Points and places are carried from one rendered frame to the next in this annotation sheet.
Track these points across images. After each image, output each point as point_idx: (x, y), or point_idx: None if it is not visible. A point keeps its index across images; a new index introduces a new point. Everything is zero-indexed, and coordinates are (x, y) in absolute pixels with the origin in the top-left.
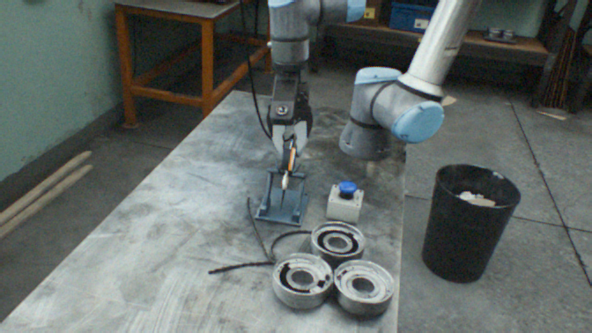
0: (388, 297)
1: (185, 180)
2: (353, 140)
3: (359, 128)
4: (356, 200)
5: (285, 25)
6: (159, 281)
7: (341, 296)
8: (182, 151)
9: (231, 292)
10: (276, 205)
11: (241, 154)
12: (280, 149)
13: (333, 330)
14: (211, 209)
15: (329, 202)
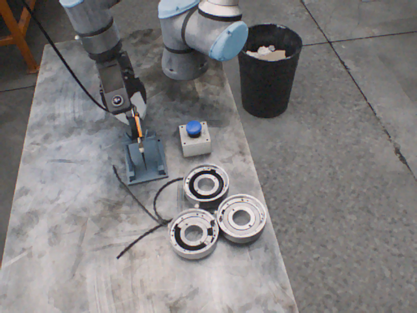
0: (264, 222)
1: (51, 169)
2: (175, 66)
3: (177, 55)
4: (204, 134)
5: (88, 20)
6: (83, 283)
7: (229, 237)
8: (32, 137)
9: (143, 267)
10: (139, 163)
11: (85, 118)
12: (125, 120)
13: (233, 264)
14: (88, 191)
15: (183, 146)
